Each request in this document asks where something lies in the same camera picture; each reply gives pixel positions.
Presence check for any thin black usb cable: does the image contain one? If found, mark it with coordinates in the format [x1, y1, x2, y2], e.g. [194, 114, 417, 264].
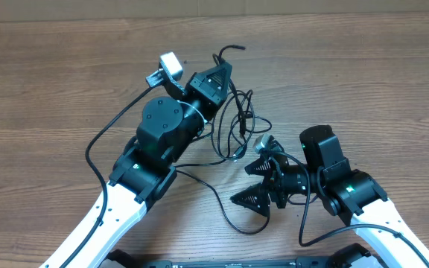
[173, 122, 272, 236]

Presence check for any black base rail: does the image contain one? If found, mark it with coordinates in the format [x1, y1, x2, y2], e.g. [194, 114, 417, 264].
[100, 243, 387, 268]

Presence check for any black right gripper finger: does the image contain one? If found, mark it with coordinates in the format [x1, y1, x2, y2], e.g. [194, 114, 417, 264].
[244, 156, 273, 177]
[230, 183, 270, 217]

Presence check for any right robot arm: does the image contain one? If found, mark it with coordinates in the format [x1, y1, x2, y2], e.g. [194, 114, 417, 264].
[231, 125, 429, 267]

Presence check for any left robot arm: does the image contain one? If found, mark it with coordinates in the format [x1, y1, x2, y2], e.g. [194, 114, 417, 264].
[43, 58, 232, 267]

